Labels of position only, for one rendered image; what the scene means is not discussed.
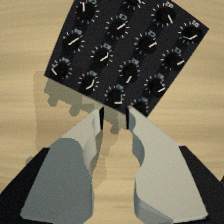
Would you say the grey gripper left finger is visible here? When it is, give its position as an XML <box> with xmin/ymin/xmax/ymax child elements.
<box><xmin>0</xmin><ymin>106</ymin><xmax>104</xmax><ymax>224</ymax></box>

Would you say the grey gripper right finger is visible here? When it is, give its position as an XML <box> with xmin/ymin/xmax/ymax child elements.
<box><xmin>125</xmin><ymin>106</ymin><xmax>224</xmax><ymax>224</ymax></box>

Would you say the black knob box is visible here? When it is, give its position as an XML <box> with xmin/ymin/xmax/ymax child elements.
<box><xmin>44</xmin><ymin>0</ymin><xmax>209</xmax><ymax>118</ymax></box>

